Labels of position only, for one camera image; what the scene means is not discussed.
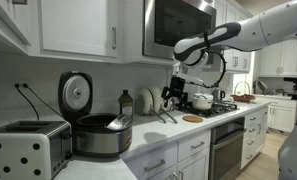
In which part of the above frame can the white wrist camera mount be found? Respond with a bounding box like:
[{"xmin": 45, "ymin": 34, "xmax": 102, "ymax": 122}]
[{"xmin": 179, "ymin": 73, "xmax": 205, "ymax": 87}]

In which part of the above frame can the stainless steel microwave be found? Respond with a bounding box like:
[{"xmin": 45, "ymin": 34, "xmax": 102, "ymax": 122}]
[{"xmin": 142, "ymin": 0, "xmax": 218, "ymax": 62}]

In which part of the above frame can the white wall cabinet unit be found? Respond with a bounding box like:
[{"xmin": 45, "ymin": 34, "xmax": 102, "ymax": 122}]
[
  {"xmin": 258, "ymin": 39, "xmax": 297, "ymax": 78},
  {"xmin": 214, "ymin": 0, "xmax": 256, "ymax": 75}
]

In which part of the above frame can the white base cabinet unit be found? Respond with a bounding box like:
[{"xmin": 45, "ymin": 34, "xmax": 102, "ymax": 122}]
[{"xmin": 254, "ymin": 94, "xmax": 297, "ymax": 134}]

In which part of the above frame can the wicker basket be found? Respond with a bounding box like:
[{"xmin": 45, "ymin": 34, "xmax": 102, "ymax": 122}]
[{"xmin": 230, "ymin": 80, "xmax": 257, "ymax": 104}]

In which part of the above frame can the metal kettle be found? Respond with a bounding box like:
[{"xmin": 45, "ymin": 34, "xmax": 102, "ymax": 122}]
[{"xmin": 211, "ymin": 84, "xmax": 226, "ymax": 103}]

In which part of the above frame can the dark olive oil bottle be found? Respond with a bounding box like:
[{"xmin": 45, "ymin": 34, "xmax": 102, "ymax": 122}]
[{"xmin": 118, "ymin": 89, "xmax": 134, "ymax": 118}]

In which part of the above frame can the white base cabinet door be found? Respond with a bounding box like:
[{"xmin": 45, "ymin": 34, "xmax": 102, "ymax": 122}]
[
  {"xmin": 147, "ymin": 164, "xmax": 180, "ymax": 180},
  {"xmin": 177, "ymin": 147, "xmax": 212, "ymax": 180}
]

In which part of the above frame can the black rice cooker lid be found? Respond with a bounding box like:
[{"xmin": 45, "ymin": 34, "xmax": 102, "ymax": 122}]
[{"xmin": 57, "ymin": 70, "xmax": 94, "ymax": 125}]

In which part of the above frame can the black power cable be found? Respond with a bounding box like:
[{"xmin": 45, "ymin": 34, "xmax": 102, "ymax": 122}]
[
  {"xmin": 14, "ymin": 82, "xmax": 41, "ymax": 122},
  {"xmin": 22, "ymin": 82, "xmax": 66, "ymax": 119}
]

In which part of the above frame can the stainless rice cooker body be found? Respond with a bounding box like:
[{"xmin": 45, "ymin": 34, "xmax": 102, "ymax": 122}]
[{"xmin": 71, "ymin": 112, "xmax": 134, "ymax": 158}]

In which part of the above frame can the round cork trivet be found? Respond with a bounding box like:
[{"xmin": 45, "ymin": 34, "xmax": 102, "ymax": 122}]
[{"xmin": 182, "ymin": 114, "xmax": 205, "ymax": 124}]

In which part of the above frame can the stainless steel oven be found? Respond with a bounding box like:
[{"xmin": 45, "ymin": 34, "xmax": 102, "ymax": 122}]
[{"xmin": 209, "ymin": 116, "xmax": 247, "ymax": 180}]

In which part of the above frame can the white pot with lid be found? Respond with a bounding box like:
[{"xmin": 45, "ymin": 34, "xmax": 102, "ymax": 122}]
[{"xmin": 191, "ymin": 93, "xmax": 215, "ymax": 111}]

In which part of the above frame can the white drawer bank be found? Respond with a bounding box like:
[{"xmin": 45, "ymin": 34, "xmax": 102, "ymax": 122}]
[{"xmin": 240, "ymin": 105, "xmax": 269, "ymax": 170}]

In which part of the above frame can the black gas cooktop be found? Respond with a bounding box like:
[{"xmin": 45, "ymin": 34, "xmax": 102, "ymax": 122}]
[{"xmin": 175, "ymin": 100, "xmax": 240, "ymax": 119}]

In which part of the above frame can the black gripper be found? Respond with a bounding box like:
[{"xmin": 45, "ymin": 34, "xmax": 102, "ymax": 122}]
[{"xmin": 161, "ymin": 77, "xmax": 189, "ymax": 109}]

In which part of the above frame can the white polka dot toaster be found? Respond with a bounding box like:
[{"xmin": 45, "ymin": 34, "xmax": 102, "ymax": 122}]
[{"xmin": 0, "ymin": 119, "xmax": 73, "ymax": 180}]

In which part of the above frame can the white drawer front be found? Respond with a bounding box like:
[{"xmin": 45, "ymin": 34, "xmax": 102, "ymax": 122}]
[
  {"xmin": 177, "ymin": 129, "xmax": 212, "ymax": 163},
  {"xmin": 125, "ymin": 142, "xmax": 179, "ymax": 180}
]

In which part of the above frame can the cream frying pan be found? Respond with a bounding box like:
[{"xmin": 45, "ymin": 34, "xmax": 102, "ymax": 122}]
[{"xmin": 136, "ymin": 87, "xmax": 168, "ymax": 125}]

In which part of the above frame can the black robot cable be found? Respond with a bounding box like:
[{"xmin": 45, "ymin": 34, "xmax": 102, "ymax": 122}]
[{"xmin": 187, "ymin": 29, "xmax": 228, "ymax": 89}]

